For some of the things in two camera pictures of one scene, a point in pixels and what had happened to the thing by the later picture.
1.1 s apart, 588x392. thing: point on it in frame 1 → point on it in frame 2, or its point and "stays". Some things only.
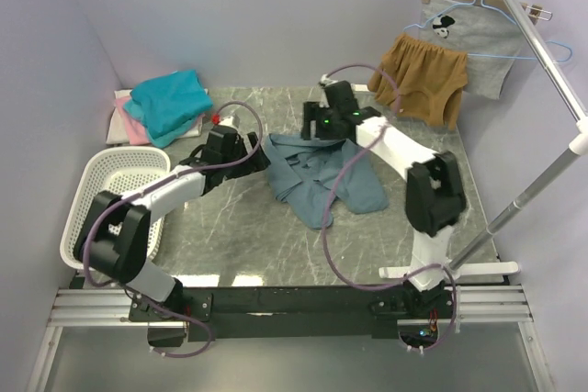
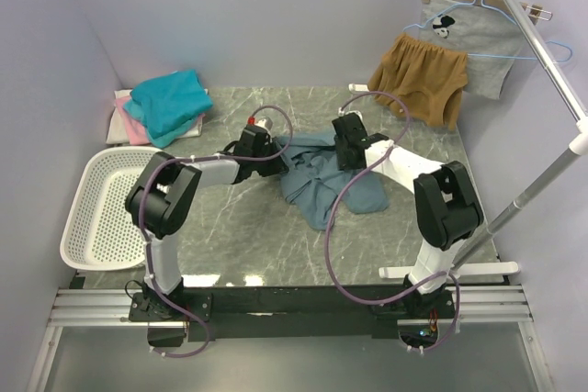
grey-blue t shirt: (302, 173) stays
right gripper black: (310, 114) → (344, 164)
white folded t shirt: (115, 134) stays
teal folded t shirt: (166, 106) stays
